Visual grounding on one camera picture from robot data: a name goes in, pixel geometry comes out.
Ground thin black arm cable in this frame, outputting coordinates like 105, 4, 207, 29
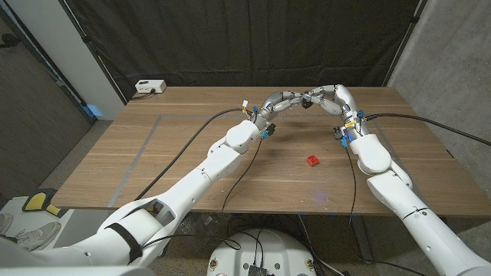
344, 147, 358, 227
141, 137, 265, 252

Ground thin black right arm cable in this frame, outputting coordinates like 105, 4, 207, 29
344, 147, 358, 227

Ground yellow and black tool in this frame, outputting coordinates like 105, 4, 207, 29
21, 187, 68, 219

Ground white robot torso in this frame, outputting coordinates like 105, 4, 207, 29
206, 228, 318, 276

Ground white power box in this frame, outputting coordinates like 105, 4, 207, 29
134, 79, 167, 94

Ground grey tape outline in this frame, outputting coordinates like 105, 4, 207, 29
108, 113, 434, 215

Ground clear plastic bag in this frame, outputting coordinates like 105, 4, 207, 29
183, 212, 231, 248

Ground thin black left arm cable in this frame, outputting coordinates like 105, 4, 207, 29
141, 137, 265, 252

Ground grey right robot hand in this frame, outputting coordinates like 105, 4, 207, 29
302, 84, 371, 141

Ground grey table leg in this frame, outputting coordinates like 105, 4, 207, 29
348, 215, 374, 265

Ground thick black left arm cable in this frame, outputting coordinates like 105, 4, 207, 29
133, 108, 255, 202

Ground black curtain backdrop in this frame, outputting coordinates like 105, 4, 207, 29
61, 0, 427, 101

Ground white sneaker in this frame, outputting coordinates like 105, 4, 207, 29
0, 212, 15, 235
15, 221, 62, 252

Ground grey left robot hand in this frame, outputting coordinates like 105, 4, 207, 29
251, 90, 308, 133

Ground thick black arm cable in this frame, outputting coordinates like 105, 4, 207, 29
362, 113, 491, 147
133, 108, 255, 202

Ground black backdrop stand pole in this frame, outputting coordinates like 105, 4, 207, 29
57, 0, 128, 105
382, 0, 427, 88

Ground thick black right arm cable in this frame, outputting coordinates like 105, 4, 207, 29
362, 113, 491, 147

